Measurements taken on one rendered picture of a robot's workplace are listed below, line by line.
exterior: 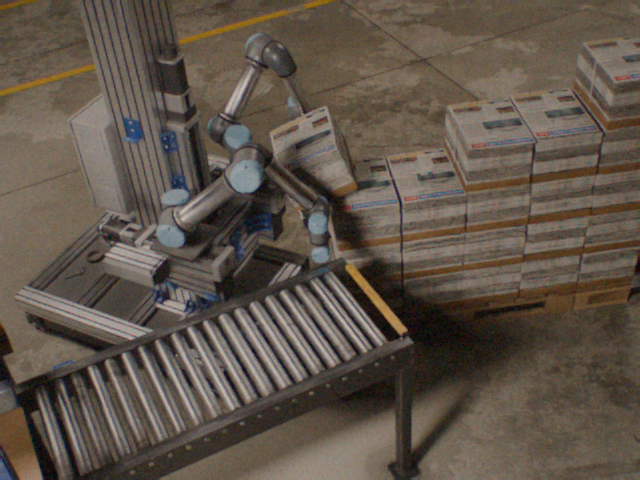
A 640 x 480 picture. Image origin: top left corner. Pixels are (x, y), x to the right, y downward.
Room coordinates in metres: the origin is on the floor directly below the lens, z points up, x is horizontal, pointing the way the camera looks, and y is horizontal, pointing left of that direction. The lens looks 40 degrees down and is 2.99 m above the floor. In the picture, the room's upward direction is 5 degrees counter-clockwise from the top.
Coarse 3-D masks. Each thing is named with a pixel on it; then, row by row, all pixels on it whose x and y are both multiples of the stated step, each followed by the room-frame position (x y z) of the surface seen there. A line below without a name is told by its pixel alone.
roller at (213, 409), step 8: (176, 336) 2.13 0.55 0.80; (176, 344) 2.09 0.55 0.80; (184, 344) 2.08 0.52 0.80; (176, 352) 2.07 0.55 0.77; (184, 352) 2.04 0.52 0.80; (184, 360) 2.01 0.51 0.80; (192, 360) 2.00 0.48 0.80; (184, 368) 1.99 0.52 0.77; (192, 368) 1.96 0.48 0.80; (192, 376) 1.93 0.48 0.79; (200, 376) 1.92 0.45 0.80; (200, 384) 1.88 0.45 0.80; (208, 384) 1.89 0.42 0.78; (200, 392) 1.85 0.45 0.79; (208, 392) 1.84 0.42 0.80; (208, 400) 1.81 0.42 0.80; (216, 400) 1.81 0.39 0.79; (208, 408) 1.78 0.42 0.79; (216, 408) 1.77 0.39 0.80; (208, 416) 1.76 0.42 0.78; (216, 416) 1.74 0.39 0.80
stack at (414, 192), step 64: (384, 192) 2.85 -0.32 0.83; (448, 192) 2.81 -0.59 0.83; (512, 192) 2.80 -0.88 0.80; (576, 192) 2.83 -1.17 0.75; (384, 256) 2.76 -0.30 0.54; (448, 256) 2.78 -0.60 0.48; (512, 256) 2.80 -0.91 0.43; (576, 256) 2.82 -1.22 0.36; (384, 320) 2.76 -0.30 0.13; (448, 320) 2.78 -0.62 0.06
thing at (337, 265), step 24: (336, 264) 2.44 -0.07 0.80; (264, 288) 2.34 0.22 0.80; (288, 288) 2.34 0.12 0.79; (216, 312) 2.23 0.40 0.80; (144, 336) 2.14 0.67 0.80; (168, 336) 2.14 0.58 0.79; (96, 360) 2.04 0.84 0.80; (24, 384) 1.96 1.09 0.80; (48, 384) 1.96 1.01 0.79; (24, 408) 1.91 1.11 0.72
